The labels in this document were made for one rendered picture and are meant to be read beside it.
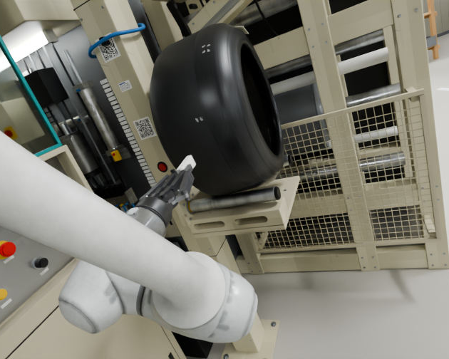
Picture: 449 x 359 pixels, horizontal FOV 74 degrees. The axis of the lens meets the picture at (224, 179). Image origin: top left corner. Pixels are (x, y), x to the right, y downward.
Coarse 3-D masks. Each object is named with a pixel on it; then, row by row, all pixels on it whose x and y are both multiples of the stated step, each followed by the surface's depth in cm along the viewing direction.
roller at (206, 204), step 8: (240, 192) 103; (248, 192) 101; (256, 192) 100; (264, 192) 98; (272, 192) 97; (280, 192) 100; (192, 200) 112; (200, 200) 110; (208, 200) 108; (216, 200) 106; (224, 200) 104; (232, 200) 103; (240, 200) 102; (248, 200) 101; (256, 200) 100; (264, 200) 99; (272, 200) 98; (192, 208) 111; (200, 208) 109; (208, 208) 108; (216, 208) 107
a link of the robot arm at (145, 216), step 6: (132, 210) 57; (138, 210) 56; (144, 210) 56; (132, 216) 54; (138, 216) 54; (144, 216) 55; (150, 216) 55; (156, 216) 56; (144, 222) 54; (150, 222) 54; (156, 222) 55; (162, 222) 57; (150, 228) 54; (156, 228) 55; (162, 228) 56; (162, 234) 57
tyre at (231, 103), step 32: (224, 32) 87; (160, 64) 89; (192, 64) 82; (224, 64) 80; (256, 64) 112; (160, 96) 85; (192, 96) 81; (224, 96) 78; (256, 96) 128; (160, 128) 87; (192, 128) 83; (224, 128) 80; (256, 128) 85; (224, 160) 85; (256, 160) 87; (224, 192) 102
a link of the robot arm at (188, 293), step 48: (0, 144) 21; (0, 192) 21; (48, 192) 23; (48, 240) 25; (96, 240) 26; (144, 240) 29; (192, 288) 35; (240, 288) 43; (192, 336) 42; (240, 336) 42
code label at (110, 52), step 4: (96, 40) 101; (112, 40) 99; (100, 44) 102; (112, 44) 100; (100, 48) 102; (104, 48) 102; (108, 48) 101; (112, 48) 101; (116, 48) 100; (100, 52) 103; (104, 52) 102; (108, 52) 102; (112, 52) 101; (116, 52) 101; (104, 56) 103; (108, 56) 103; (112, 56) 102; (116, 56) 102; (104, 60) 104; (108, 60) 103
